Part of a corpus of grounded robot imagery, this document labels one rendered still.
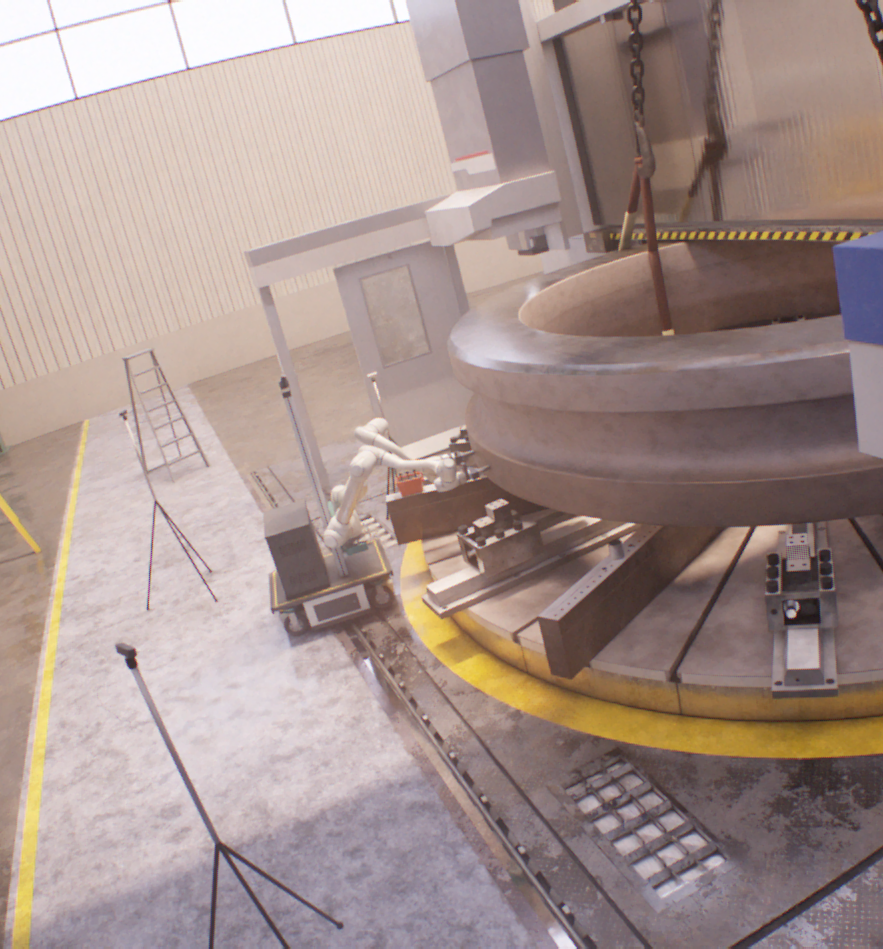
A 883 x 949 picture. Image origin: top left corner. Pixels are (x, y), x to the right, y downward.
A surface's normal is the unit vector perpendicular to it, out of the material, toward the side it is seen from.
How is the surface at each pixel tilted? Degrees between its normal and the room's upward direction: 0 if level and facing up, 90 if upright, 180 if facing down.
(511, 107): 90
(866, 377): 90
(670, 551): 90
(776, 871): 0
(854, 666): 0
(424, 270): 90
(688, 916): 0
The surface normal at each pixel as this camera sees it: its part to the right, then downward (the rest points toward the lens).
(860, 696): -0.25, 0.38
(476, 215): 0.36, 0.22
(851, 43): -0.90, 0.34
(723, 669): -0.24, -0.91
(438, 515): 0.04, 0.33
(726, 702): -0.46, 0.40
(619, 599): 0.71, 0.06
